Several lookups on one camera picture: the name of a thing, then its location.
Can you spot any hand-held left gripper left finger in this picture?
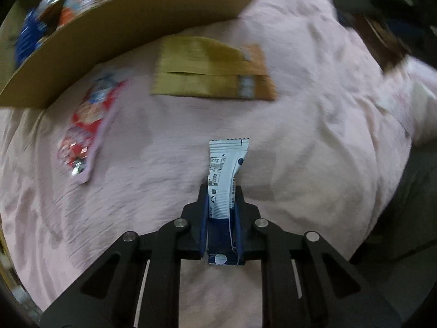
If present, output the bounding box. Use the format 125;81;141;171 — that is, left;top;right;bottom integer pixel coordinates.
39;184;209;328

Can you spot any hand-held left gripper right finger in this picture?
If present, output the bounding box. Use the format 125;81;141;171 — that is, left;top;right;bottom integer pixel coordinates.
234;185;404;328

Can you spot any blue white snack bar packet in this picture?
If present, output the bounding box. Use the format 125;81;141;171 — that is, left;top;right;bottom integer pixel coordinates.
206;137;250;267

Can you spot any cardboard box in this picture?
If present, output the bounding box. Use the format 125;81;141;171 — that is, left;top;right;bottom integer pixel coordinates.
0;0;278;109

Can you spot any dark blue snack packet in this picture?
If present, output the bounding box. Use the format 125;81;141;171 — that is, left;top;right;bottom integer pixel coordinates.
14;6;49;69

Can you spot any pink blanket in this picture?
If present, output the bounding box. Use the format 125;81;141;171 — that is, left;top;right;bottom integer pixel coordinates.
0;0;437;328

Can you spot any yellow orange snack packet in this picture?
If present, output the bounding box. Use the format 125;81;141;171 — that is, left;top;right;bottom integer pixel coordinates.
149;36;278;102

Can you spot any red pink snack packet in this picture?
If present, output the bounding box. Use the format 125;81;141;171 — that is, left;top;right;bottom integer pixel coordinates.
55;69;129;184

